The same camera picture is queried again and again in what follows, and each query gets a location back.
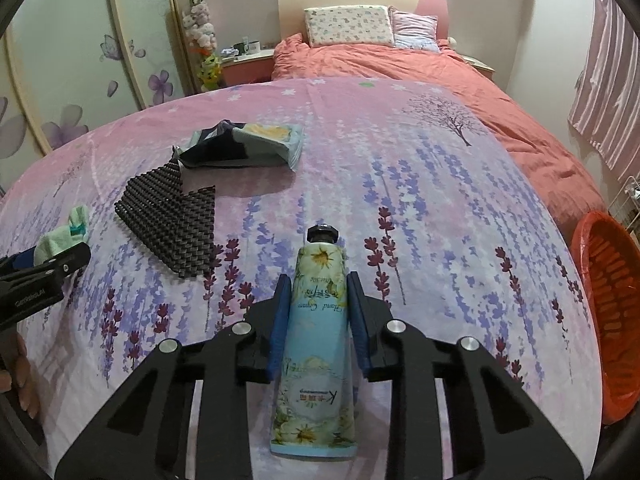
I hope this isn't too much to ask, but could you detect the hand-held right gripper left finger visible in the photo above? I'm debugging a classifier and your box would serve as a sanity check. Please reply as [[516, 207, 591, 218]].
[[54, 275, 293, 480]]

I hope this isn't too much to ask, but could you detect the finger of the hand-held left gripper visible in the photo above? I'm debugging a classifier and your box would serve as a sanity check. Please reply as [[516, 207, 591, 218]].
[[0, 251, 37, 276], [31, 241, 92, 287]]

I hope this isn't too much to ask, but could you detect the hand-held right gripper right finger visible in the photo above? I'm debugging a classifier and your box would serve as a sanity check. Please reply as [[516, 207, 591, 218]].
[[347, 270, 584, 480]]

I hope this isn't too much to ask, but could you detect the light green sock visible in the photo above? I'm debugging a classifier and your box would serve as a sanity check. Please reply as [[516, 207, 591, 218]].
[[34, 205, 91, 267]]

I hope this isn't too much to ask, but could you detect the blue floral hand cream tube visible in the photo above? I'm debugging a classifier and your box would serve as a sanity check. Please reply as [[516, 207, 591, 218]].
[[270, 221, 358, 460]]

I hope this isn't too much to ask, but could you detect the orange plastic basket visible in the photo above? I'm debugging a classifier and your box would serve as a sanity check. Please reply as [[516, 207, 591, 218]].
[[571, 211, 640, 427]]

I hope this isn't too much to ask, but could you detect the person's left hand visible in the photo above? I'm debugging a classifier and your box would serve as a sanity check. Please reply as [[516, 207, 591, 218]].
[[0, 332, 42, 422]]

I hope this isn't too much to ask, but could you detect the black woven mesh mat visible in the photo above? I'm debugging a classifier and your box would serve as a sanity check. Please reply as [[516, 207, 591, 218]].
[[114, 157, 226, 279]]

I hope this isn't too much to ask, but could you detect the pink floral bed sheet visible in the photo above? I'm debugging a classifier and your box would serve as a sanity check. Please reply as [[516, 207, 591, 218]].
[[0, 77, 603, 480]]

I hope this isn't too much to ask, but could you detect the floral sliding wardrobe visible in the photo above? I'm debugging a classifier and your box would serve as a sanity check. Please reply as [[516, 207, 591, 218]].
[[0, 0, 198, 198]]

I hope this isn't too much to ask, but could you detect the blue green plastic packet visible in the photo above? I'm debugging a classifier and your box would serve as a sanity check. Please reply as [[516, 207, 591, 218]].
[[172, 120, 306, 171]]

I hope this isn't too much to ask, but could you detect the yellow green plush toy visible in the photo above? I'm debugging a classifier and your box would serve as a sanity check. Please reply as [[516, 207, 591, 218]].
[[197, 52, 224, 92]]

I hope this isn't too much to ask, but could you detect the salmon duvet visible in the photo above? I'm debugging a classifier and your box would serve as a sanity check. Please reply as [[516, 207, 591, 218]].
[[271, 34, 609, 242]]

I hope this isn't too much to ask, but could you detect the pink white nightstand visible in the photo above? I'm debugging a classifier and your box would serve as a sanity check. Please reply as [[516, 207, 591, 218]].
[[220, 49, 277, 89]]

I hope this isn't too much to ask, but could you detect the column of white plush toys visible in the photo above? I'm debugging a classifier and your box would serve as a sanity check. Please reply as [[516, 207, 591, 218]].
[[182, 0, 217, 52]]

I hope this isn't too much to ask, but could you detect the wooden nightstand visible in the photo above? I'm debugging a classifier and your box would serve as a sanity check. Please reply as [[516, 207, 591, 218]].
[[459, 55, 497, 82]]

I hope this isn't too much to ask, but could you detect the white storage rack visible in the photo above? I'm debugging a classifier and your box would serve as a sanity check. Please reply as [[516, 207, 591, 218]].
[[607, 176, 640, 242]]

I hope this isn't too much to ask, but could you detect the white floral pillow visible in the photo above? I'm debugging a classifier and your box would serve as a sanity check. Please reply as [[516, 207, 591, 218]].
[[304, 6, 395, 49]]

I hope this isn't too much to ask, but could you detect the striped pink pillow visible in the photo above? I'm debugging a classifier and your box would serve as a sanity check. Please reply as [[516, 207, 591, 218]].
[[389, 7, 442, 54]]

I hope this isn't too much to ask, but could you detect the pink striped curtain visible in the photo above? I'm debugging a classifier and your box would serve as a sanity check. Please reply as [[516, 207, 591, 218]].
[[567, 0, 640, 182]]

